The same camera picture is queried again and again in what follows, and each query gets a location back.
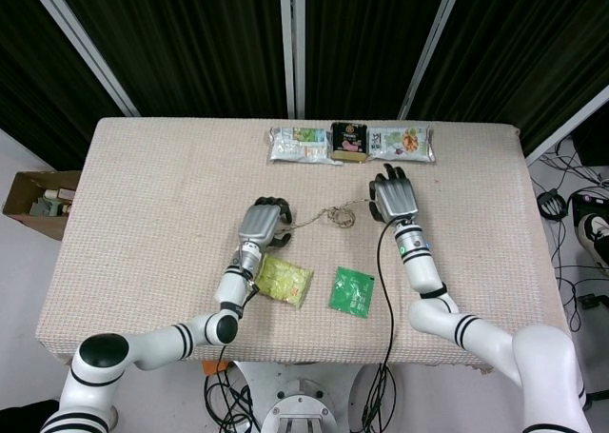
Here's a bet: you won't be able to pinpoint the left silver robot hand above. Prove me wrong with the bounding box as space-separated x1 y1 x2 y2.
236 195 294 251

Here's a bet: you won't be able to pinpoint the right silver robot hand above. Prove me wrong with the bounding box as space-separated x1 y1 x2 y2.
366 163 421 225

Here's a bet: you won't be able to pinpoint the string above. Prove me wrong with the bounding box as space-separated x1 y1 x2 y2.
275 197 381 241

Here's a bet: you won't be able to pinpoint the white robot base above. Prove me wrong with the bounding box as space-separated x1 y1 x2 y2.
233 360 368 433

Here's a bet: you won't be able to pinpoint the white snack bag orange picture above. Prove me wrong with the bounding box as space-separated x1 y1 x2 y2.
365 124 437 165

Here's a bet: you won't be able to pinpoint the yellow snack packet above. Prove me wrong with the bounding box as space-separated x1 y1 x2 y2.
253 253 315 310

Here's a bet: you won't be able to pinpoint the black snack box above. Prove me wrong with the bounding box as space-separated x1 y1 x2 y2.
328 122 368 164

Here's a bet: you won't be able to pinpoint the beige woven tablecloth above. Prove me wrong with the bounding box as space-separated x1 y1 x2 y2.
35 116 571 375

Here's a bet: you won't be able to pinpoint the white and green snack bag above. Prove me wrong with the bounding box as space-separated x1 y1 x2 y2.
266 125 344 167

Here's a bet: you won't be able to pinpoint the green sachet packet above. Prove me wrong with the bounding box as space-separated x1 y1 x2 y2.
327 266 376 319

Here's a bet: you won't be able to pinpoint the black and white sneaker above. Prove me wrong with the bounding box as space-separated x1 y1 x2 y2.
578 212 609 268

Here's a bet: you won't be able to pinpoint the brown cardboard box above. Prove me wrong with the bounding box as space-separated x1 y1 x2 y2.
2 169 82 242

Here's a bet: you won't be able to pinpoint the black cable of right hand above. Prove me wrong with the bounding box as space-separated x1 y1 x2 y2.
361 219 402 423

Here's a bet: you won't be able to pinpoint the black cables under table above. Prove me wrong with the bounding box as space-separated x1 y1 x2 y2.
204 344 263 433

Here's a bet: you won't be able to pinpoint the black floor cables bundle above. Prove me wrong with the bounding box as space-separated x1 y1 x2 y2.
528 136 609 332

